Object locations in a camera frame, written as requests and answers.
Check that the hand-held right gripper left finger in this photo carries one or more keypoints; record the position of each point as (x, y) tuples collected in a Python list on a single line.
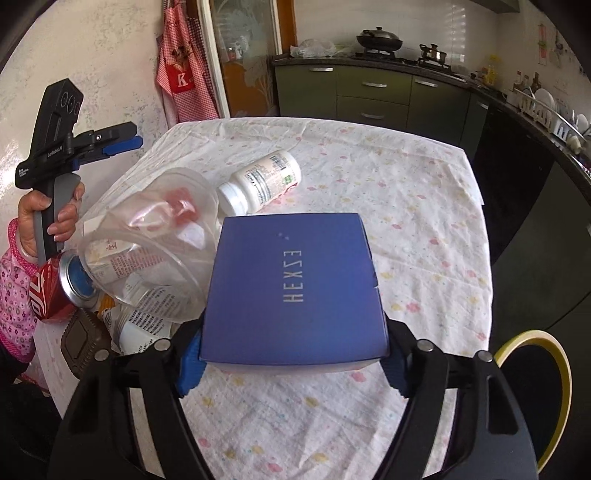
[(190, 369)]

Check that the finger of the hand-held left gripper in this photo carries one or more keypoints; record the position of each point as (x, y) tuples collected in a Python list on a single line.
[(121, 146), (115, 132)]

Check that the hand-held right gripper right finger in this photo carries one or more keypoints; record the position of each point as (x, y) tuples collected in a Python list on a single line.
[(396, 374)]

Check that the white labelled plastic jar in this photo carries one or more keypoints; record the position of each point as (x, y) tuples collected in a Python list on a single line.
[(138, 323)]

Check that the brown ribbed plastic piece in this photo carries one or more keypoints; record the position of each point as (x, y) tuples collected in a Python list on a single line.
[(83, 341)]

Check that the clear plastic bottle red cap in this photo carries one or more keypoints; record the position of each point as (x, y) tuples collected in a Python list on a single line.
[(138, 258)]

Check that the blue cardboard box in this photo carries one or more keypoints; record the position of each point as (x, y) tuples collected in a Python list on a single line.
[(295, 286)]

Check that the white pill bottle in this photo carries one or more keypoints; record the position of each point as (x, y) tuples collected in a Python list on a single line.
[(263, 180)]

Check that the red soda can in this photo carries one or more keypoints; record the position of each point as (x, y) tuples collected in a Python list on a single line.
[(46, 295)]

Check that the person's left forearm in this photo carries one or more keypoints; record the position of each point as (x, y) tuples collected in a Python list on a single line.
[(14, 300)]

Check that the person's left hand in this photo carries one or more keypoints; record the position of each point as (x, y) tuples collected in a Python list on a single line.
[(28, 221)]

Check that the red checked apron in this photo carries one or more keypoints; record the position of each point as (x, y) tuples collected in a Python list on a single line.
[(184, 78)]

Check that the black stool yellow rim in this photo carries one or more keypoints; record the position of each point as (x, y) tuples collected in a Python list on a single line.
[(526, 397)]

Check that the glass sliding door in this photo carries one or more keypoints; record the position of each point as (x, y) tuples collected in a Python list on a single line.
[(249, 69)]

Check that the floral white tablecloth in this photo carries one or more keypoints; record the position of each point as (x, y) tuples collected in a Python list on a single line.
[(415, 207)]

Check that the clear plastic bag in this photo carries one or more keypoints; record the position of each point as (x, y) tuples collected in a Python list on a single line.
[(314, 48)]

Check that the green kitchen cabinet unit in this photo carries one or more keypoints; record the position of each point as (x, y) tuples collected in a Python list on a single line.
[(369, 92)]

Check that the black wok with lid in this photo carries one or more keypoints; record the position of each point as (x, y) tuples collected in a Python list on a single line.
[(379, 40)]

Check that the gas stove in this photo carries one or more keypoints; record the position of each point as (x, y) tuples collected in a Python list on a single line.
[(406, 59)]

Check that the white dish rack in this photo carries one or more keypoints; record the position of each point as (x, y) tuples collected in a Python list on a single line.
[(549, 110)]

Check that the yellow bottle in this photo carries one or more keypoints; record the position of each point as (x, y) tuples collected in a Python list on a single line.
[(490, 74)]

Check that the small steel pot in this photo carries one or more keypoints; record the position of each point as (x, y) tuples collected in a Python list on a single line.
[(434, 53)]

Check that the pink wall hanging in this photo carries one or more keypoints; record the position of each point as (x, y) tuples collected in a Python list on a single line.
[(542, 44)]

